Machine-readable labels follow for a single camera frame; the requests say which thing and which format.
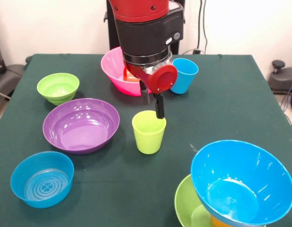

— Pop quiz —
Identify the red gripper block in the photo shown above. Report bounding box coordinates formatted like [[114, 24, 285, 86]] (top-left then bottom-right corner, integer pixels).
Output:
[[124, 63, 179, 120]]

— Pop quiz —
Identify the red plastic cup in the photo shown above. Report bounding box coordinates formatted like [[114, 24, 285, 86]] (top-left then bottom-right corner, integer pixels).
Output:
[[123, 67, 140, 82]]

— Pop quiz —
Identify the green plastic cup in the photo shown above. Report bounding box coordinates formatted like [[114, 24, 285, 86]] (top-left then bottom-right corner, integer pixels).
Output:
[[131, 110, 167, 155]]

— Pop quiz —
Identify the large blue plastic bowl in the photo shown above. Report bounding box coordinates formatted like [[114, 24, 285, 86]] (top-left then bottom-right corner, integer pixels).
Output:
[[190, 140, 292, 227]]

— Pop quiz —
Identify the orange plastic cup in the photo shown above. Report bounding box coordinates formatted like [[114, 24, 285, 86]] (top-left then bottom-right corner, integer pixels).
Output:
[[210, 213, 235, 227]]

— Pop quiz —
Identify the blue plastic cup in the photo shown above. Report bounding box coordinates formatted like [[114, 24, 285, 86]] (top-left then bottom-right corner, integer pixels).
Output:
[[170, 58, 199, 95]]

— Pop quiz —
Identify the pink plastic bowl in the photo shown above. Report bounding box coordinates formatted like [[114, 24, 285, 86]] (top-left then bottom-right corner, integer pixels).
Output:
[[100, 46, 153, 96]]

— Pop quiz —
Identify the purple plastic bowl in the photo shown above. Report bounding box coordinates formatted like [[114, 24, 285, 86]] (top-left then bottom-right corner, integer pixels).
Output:
[[42, 98, 120, 155]]

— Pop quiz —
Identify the dark green tablecloth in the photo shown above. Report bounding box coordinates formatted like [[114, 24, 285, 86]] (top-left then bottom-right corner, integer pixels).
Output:
[[0, 53, 292, 227]]

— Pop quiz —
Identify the small green ribbed bowl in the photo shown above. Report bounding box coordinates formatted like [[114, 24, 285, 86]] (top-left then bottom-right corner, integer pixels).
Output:
[[36, 72, 80, 106]]

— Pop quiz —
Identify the large green plastic bowl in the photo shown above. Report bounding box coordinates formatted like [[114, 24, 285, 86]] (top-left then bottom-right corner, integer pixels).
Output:
[[174, 174, 214, 227]]

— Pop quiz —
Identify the small blue patterned bowl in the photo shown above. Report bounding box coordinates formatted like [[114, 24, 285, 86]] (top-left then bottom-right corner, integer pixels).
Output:
[[10, 151, 75, 209]]

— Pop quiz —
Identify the black wall cable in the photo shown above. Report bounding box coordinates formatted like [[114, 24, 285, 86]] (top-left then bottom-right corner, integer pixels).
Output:
[[197, 0, 209, 53]]

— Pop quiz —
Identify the grey pedestal foot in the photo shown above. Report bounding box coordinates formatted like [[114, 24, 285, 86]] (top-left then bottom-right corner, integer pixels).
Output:
[[0, 63, 26, 100], [268, 60, 292, 95]]

